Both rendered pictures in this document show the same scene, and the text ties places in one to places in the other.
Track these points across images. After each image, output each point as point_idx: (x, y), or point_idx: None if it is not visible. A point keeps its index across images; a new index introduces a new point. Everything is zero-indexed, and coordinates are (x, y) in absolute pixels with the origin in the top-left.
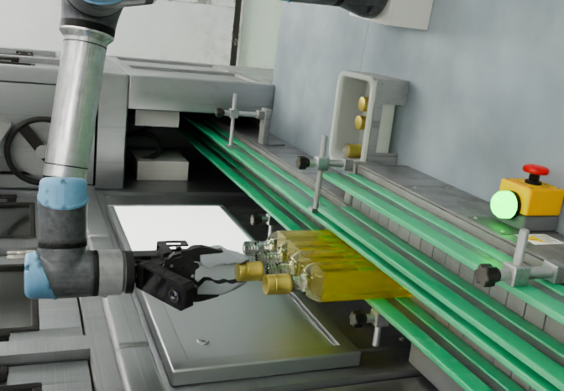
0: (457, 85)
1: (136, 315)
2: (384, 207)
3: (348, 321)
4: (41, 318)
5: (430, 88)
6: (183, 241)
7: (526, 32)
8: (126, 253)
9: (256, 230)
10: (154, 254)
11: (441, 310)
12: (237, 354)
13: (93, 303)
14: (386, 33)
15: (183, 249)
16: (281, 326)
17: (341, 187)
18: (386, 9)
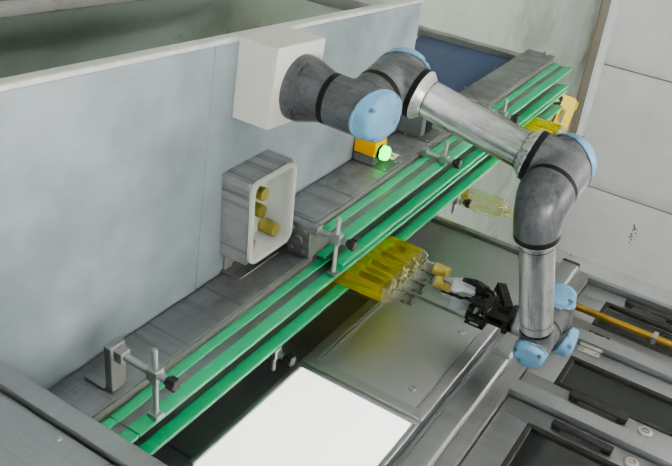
0: (307, 123)
1: (475, 371)
2: (391, 202)
3: (335, 308)
4: (519, 433)
5: (286, 140)
6: (471, 300)
7: (345, 67)
8: (518, 307)
9: (200, 427)
10: (491, 310)
11: (422, 205)
12: (454, 315)
13: (480, 413)
14: (235, 128)
15: (488, 287)
16: (403, 313)
17: (364, 227)
18: None
